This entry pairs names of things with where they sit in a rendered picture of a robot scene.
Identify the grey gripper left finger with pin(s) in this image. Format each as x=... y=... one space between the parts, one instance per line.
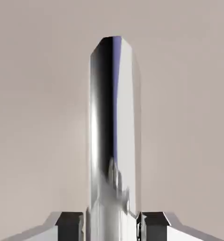
x=68 y=227

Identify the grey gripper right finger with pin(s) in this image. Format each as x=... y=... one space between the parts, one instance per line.
x=155 y=228

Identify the beige drawer front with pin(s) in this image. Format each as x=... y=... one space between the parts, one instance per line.
x=38 y=94

